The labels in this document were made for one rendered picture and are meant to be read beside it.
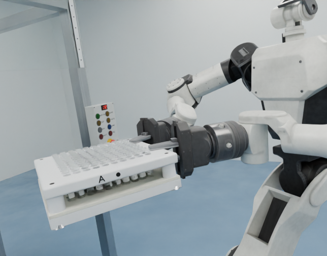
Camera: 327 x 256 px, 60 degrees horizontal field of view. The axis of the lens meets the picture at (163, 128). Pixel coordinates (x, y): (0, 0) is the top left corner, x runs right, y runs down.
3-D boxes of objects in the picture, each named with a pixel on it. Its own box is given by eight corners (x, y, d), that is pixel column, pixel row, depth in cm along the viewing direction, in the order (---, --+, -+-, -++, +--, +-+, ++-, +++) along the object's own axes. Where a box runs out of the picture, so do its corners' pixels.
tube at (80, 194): (80, 209, 51) (72, 168, 50) (78, 206, 52) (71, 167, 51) (88, 206, 51) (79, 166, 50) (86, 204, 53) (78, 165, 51)
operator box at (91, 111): (120, 147, 163) (113, 101, 158) (101, 155, 148) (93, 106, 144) (111, 147, 165) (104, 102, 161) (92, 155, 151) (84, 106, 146)
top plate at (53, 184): (44, 201, 44) (42, 189, 44) (35, 168, 66) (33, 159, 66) (178, 162, 55) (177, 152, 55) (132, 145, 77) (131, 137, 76)
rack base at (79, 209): (51, 230, 45) (48, 216, 45) (39, 188, 67) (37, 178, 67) (182, 187, 56) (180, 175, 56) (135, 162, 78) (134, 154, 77)
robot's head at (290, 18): (286, 36, 91) (284, 6, 89) (316, 29, 82) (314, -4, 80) (271, 37, 88) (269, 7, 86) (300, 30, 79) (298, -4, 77)
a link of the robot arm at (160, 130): (159, 117, 71) (181, 110, 81) (128, 118, 76) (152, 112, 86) (164, 166, 73) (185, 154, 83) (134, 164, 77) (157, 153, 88)
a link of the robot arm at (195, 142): (183, 123, 56) (235, 115, 60) (166, 119, 65) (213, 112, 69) (189, 184, 58) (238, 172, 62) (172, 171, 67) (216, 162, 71)
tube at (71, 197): (70, 212, 50) (62, 171, 49) (69, 209, 51) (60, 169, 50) (78, 209, 51) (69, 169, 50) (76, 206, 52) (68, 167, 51)
